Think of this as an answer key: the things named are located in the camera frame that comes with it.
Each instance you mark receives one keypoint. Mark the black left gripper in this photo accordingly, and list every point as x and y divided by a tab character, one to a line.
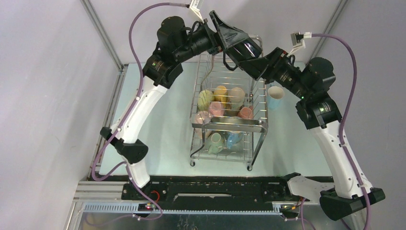
230	36

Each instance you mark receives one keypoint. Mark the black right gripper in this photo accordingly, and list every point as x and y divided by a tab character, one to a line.
266	68

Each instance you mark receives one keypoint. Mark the light blue faceted mug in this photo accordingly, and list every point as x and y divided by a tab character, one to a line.
275	94

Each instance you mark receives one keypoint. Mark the iridescent pale pink mug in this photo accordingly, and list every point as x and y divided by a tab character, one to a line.
199	118

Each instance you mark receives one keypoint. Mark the black mug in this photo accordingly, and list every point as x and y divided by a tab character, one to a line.
241	51

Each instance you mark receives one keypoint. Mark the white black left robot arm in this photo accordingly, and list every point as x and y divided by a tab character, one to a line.
176	44

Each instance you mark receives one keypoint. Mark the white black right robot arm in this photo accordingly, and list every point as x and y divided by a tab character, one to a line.
320	114

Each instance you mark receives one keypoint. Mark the cream seahorse pattern mug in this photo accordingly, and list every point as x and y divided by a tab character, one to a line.
235	100

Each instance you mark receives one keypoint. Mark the salmon dotted mug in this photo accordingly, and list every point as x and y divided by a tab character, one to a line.
246	113

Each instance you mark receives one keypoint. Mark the orange yellow mug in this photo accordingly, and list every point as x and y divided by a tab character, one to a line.
221	94

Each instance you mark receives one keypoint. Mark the pink faceted mug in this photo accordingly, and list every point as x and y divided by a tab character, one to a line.
216	109

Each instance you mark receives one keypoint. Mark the pale yellow faceted mug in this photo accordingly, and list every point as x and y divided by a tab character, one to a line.
204	99

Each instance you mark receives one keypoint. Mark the blue butterfly mug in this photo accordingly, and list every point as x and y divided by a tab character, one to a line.
232	138

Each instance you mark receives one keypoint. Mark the green mug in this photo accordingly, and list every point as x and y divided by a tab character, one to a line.
214	143

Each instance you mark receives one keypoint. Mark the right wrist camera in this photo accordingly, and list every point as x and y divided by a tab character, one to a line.
298	41

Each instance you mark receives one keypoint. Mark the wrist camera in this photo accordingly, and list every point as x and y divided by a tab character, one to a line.
298	41
194	7

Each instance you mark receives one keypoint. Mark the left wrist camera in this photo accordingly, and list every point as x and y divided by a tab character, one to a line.
194	7

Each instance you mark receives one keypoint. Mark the metal wire dish rack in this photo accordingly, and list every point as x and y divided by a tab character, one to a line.
212	73

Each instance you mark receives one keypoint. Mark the aluminium frame post right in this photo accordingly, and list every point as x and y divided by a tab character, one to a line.
330	26

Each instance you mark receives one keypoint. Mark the aluminium frame post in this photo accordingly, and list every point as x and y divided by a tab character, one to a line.
330	26
105	39

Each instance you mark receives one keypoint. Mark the aluminium frame post left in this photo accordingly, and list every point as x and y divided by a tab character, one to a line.
105	39

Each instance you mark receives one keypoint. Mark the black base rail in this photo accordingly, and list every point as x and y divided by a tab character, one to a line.
213	193

